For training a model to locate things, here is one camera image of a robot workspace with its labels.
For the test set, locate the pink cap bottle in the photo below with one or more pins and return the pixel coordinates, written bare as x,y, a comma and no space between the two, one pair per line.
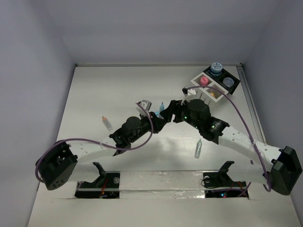
204,81

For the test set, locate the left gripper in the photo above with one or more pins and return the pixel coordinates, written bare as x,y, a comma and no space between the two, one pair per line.
157,122

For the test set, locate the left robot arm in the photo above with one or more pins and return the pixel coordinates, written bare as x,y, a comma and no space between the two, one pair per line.
60,163

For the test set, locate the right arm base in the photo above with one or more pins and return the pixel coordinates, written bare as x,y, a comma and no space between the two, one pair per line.
218,184

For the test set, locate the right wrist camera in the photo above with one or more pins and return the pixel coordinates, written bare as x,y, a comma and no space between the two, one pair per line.
188,92

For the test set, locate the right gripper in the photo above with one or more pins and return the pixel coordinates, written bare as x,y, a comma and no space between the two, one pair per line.
174,107

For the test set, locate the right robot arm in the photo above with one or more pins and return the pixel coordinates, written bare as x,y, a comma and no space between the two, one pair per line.
280,167

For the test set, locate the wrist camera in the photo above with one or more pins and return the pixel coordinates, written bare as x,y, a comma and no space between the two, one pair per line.
143,105
188,92

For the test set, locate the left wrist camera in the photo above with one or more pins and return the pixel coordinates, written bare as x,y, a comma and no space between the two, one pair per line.
143,105

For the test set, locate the blue marker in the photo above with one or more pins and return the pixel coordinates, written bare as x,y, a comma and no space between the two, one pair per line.
161,108

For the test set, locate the black and white organizer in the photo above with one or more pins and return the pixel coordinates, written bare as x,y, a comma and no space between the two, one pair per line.
215,84

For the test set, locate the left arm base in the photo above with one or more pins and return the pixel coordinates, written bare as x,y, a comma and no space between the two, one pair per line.
106,186

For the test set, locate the foil tape strip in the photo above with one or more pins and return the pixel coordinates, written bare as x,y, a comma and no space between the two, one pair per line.
143,185

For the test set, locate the clear jar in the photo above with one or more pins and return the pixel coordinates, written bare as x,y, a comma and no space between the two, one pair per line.
228,82

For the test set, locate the green marker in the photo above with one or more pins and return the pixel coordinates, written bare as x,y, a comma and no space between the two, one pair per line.
198,149

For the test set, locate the blue cap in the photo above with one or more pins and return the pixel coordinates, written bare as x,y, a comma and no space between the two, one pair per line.
157,114

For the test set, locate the blue lid jar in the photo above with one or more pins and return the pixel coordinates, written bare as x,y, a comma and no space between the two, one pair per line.
216,69

